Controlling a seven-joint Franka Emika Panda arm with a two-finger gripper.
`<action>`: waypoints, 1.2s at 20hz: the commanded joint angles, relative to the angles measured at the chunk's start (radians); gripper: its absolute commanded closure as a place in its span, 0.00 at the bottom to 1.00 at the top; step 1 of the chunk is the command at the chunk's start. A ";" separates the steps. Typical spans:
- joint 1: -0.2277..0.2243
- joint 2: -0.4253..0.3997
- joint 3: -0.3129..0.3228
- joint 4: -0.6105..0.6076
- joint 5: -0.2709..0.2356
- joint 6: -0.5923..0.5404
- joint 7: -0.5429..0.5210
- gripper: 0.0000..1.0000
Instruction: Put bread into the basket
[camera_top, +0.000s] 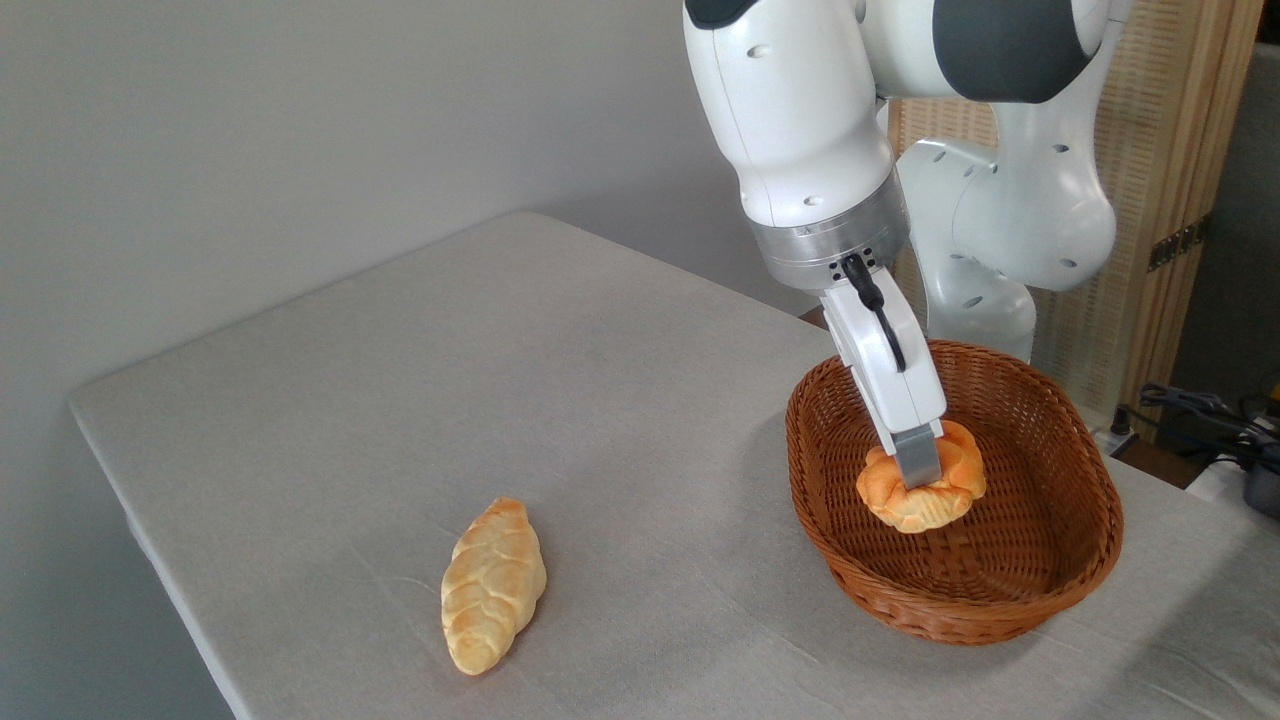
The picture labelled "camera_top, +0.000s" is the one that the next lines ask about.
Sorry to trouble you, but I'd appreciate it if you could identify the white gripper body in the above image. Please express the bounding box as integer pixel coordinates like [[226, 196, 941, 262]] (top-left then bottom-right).
[[820, 268, 948, 436]]

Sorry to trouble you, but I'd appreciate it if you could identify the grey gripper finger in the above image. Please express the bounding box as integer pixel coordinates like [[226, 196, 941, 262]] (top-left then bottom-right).
[[891, 422, 944, 490]]

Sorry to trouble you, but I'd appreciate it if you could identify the round orange bread bun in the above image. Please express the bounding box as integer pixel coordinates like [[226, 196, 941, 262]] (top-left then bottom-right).
[[856, 420, 988, 534]]

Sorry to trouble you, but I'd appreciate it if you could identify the brown wicker basket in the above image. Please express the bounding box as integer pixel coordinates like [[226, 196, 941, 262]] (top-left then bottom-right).
[[785, 338, 1125, 646]]

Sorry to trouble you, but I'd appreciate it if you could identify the long braided bread loaf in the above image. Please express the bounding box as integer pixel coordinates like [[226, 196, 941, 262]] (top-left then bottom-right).
[[441, 497, 548, 676]]

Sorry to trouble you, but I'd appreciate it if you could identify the brass screen hinge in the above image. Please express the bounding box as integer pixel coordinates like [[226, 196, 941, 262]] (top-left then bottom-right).
[[1147, 214, 1212, 272]]

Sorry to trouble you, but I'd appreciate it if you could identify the dark grey device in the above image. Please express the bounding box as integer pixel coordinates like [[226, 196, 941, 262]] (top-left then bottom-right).
[[1243, 464, 1280, 521]]

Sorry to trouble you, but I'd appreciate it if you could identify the grey tablecloth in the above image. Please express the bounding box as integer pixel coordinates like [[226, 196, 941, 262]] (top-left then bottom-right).
[[68, 210, 1280, 720]]

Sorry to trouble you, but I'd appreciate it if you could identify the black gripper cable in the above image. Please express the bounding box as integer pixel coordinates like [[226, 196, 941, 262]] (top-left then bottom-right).
[[842, 254, 907, 373]]

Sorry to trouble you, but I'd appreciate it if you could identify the black cable bundle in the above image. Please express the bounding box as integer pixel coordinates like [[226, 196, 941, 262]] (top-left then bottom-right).
[[1110, 383, 1280, 473]]

